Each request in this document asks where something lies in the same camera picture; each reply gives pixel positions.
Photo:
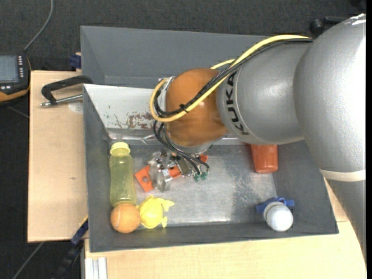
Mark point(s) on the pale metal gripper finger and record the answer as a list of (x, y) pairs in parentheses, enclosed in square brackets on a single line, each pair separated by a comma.
[(153, 170), (165, 180)]

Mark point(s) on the orange flat holed block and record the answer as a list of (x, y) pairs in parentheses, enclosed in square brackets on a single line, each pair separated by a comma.
[(142, 180)]

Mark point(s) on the yellow clear plastic bottle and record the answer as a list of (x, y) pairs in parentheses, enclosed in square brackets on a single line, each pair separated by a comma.
[(122, 179)]

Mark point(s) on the yellow toy duck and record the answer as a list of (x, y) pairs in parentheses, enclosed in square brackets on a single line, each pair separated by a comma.
[(152, 212)]

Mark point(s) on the grey metal bin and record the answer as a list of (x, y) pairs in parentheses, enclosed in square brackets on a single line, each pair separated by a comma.
[(203, 202)]

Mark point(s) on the orange ball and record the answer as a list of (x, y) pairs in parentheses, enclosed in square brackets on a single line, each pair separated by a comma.
[(125, 218)]

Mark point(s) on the orange plastic cup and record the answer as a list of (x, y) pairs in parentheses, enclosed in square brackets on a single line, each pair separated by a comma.
[(264, 160)]

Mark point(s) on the pale wood board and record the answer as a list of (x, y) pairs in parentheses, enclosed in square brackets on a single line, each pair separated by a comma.
[(56, 161)]

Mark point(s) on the white bottle with blue cap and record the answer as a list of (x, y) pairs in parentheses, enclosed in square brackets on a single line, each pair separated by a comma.
[(279, 218)]

